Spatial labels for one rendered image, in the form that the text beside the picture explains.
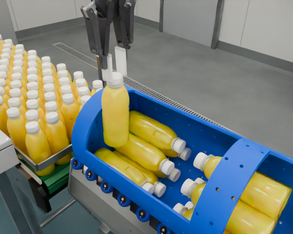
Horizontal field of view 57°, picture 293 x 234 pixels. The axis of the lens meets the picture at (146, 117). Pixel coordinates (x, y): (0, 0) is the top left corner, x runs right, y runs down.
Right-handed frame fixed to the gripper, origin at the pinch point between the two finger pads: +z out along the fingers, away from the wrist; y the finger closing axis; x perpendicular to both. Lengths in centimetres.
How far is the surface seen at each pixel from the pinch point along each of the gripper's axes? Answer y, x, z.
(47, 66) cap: 17, 65, 26
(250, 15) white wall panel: 346, 101, 71
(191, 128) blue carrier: 18.8, -11.9, 23.3
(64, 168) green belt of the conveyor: -6, 24, 45
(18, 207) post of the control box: -22, 35, 62
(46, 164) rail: -11.7, 24.0, 39.0
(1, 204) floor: -15, 113, 135
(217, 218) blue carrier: -6.6, -33.9, 19.0
